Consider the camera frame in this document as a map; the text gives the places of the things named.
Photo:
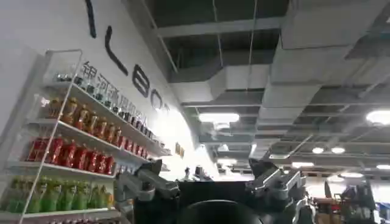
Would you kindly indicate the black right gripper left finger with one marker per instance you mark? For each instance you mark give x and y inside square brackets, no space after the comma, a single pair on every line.
[146,182]

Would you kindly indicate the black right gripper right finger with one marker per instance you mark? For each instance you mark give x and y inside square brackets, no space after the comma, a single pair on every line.
[274,182]

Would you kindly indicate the dark machine with red parts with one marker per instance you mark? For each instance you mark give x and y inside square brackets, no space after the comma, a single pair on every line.
[350,201]

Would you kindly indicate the white shelf rack with bottles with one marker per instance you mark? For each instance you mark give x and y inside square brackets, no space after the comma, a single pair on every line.
[73,146]

